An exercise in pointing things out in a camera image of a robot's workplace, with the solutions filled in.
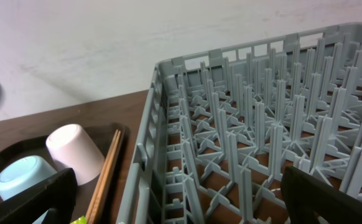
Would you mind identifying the crumpled green snack wrapper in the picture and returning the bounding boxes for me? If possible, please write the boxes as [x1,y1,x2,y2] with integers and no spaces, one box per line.
[70,216,87,224]

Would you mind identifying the light blue cup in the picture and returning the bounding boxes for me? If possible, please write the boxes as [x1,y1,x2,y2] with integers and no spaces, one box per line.
[0,155,58,224]

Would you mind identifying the grey dishwasher rack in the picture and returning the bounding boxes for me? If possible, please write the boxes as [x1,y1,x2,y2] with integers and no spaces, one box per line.
[117,22,362,223]

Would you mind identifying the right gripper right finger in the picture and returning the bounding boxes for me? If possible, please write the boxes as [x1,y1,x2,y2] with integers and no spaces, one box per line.
[281,166,362,224]

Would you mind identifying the pink cup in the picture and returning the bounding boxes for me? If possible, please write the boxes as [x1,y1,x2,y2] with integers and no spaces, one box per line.
[45,124,104,185]

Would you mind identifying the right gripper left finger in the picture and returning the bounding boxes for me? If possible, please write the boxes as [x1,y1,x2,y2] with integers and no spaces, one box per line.
[0,168,77,224]

